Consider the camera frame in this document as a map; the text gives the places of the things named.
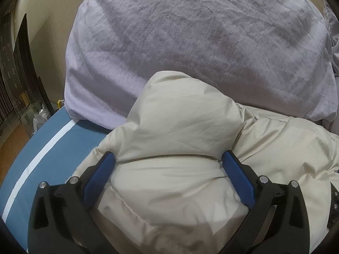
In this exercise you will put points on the small yellow item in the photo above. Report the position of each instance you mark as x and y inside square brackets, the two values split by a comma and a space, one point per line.
[60, 103]

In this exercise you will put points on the beige puffer jacket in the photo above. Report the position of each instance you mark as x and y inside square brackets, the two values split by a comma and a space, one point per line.
[185, 127]

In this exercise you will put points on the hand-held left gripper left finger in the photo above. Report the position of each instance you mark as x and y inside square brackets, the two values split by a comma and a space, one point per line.
[98, 176]

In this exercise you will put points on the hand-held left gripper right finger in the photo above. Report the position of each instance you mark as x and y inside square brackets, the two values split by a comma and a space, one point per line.
[238, 176]

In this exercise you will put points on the blue white striped bed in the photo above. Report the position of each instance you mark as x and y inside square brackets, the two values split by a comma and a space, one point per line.
[34, 158]

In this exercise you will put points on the large lilac pillow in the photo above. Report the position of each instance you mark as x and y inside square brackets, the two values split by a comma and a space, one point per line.
[185, 37]

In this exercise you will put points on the clear plastic bag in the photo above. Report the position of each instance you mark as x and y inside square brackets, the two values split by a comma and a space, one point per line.
[40, 119]

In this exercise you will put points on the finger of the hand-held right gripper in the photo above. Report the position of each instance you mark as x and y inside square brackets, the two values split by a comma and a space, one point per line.
[334, 206]

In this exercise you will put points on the dark cabinet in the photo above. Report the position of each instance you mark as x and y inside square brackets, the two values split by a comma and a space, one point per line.
[21, 66]

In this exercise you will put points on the small lilac pillow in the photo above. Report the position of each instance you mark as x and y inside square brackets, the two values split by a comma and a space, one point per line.
[333, 39]

